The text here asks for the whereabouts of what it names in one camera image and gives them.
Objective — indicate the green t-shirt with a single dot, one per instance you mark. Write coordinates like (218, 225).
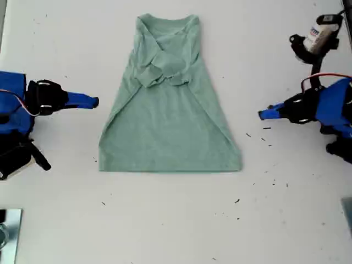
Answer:
(170, 123)

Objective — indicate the black camera stalk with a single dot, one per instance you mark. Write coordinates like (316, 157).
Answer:
(41, 156)
(316, 66)

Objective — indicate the silver black camera box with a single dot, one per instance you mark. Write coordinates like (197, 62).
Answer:
(320, 34)

